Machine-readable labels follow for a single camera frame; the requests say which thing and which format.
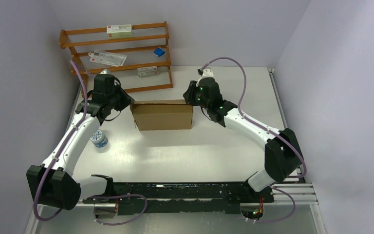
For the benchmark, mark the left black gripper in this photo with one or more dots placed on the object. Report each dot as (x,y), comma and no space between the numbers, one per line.
(127,101)

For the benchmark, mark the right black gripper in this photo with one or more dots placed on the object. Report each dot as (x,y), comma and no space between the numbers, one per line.
(188,95)

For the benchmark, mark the brown cardboard box sheet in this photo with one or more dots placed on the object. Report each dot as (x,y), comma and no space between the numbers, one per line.
(156,115)

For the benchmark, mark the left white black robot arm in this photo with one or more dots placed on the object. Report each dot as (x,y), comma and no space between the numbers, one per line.
(51,183)

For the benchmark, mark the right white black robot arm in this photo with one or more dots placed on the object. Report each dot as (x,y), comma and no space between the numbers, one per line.
(282,154)

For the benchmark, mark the small white box lower shelf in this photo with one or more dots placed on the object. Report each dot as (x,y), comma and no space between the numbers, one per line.
(148,71)

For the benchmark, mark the small blue box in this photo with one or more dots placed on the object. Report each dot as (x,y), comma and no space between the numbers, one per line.
(158,52)

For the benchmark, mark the white green box top shelf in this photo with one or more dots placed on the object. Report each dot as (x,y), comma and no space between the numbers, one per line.
(119,31)

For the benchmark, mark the orange wooden shelf rack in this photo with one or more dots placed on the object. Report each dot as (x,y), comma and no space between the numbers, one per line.
(138,55)

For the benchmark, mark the blue white patterned round tape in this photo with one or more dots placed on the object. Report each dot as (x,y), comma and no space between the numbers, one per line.
(98,139)

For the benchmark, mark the clear plastic package red label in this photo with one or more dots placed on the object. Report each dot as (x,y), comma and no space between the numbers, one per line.
(107,58)

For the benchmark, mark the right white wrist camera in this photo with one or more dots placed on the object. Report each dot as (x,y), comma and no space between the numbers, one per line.
(207,73)

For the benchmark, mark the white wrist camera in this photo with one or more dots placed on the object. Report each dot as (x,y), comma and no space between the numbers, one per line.
(207,73)
(105,72)

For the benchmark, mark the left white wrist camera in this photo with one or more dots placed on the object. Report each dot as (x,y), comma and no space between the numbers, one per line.
(105,72)

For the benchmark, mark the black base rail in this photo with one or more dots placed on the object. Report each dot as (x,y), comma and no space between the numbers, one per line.
(176,197)

